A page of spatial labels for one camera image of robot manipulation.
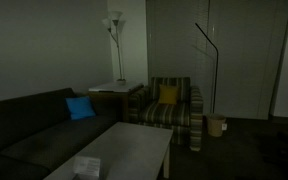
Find yellow throw pillow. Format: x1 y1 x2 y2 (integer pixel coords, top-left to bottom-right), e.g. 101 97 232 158
158 83 181 106

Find white board on side table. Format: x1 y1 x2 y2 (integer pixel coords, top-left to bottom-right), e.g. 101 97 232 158
88 81 144 93

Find striped armchair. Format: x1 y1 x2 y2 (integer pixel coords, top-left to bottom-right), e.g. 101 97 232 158
127 76 204 153

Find floor lamp with white shades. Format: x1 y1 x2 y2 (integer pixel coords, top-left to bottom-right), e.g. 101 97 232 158
101 10 128 85

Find grey coffee table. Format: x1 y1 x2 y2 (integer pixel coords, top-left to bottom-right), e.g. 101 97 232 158
43 121 174 180

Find blue throw pillow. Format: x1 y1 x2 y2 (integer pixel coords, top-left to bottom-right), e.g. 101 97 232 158
65 96 97 121

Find thin black floor lamp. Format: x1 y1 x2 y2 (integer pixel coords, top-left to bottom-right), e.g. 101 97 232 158
194 22 220 115

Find beige wastebasket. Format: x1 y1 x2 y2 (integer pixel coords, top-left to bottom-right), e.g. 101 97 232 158
206 113 228 138

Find grey closet doors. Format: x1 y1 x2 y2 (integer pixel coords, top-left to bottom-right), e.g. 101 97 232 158
146 0 288 120

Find dark textured fabric sofa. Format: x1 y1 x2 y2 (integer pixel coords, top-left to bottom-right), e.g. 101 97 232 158
0 87 125 180

